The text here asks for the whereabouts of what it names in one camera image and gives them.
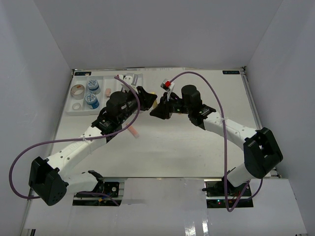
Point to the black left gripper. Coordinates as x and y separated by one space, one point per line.
145 100

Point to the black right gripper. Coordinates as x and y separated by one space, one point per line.
162 110

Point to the yellow highlighter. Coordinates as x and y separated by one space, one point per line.
154 105

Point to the pink orange highlighter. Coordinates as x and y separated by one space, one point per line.
133 131

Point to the blue slime jar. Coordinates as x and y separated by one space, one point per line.
93 86
91 101

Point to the small clear tape roll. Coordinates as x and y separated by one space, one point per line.
76 106

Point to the large clear tape roll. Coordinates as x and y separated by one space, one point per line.
77 92

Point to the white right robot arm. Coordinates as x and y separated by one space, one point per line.
261 150

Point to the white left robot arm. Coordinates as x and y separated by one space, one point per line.
50 178

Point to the white compartment tray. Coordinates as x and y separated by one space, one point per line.
104 82

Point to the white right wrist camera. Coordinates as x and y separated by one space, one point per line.
168 86

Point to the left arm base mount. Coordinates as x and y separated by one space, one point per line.
110 188

